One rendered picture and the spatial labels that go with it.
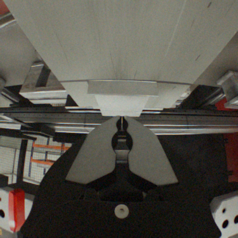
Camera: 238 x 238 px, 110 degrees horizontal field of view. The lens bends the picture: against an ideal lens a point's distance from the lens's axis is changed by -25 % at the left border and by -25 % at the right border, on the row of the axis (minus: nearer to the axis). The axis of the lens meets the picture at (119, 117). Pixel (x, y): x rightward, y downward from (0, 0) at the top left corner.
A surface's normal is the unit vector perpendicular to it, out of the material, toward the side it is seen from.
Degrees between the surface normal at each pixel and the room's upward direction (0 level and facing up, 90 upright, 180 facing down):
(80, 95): 0
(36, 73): 90
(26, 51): 0
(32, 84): 90
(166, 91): 0
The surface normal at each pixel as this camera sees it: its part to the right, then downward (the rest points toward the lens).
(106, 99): -0.02, 0.95
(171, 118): 0.00, -0.32
